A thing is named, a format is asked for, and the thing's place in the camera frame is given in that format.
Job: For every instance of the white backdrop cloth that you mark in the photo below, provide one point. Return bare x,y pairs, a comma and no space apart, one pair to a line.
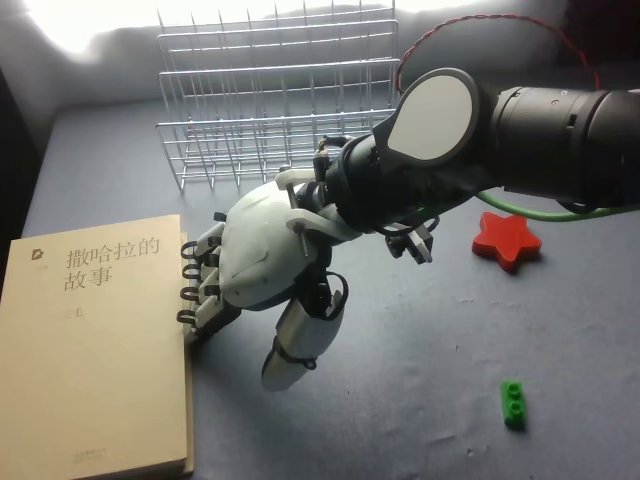
125,60

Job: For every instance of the red star block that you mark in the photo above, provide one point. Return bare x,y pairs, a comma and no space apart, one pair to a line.
505,240

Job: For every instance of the green toy brick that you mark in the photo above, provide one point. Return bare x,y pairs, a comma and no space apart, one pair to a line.
515,405

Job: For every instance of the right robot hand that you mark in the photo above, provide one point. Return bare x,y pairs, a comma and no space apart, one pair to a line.
260,250

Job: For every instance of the beige paperback book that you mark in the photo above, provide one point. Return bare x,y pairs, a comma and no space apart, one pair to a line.
95,360

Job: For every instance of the grey table cloth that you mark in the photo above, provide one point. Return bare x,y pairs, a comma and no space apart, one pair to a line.
425,340

